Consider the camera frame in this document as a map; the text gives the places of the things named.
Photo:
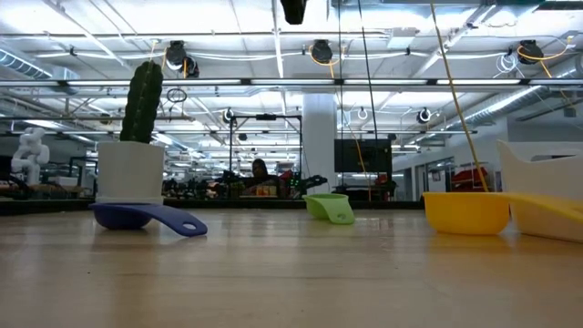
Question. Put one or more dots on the green measuring cup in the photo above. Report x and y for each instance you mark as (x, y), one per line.
(330, 209)

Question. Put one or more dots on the yellow measuring cup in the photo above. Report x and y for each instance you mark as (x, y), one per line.
(464, 214)

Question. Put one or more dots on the navy blue measuring cup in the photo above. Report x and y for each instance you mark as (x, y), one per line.
(118, 216)

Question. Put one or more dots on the white plastic basket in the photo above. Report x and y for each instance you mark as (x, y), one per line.
(546, 182)

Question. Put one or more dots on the black monitor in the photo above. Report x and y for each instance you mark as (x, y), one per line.
(362, 155)

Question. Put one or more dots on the person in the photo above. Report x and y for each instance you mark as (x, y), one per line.
(260, 169)

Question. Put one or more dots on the green cactus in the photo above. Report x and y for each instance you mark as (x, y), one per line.
(141, 105)

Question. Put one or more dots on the white plant pot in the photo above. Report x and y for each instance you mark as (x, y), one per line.
(129, 171)

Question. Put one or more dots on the red storage bins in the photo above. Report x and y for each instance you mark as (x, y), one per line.
(469, 177)

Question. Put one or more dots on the white robot figure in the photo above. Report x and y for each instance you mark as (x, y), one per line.
(29, 155)

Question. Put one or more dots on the black robot station frame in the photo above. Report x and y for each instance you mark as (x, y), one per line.
(266, 117)

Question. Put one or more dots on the black aluminium table frame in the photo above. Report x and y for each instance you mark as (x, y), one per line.
(228, 203)

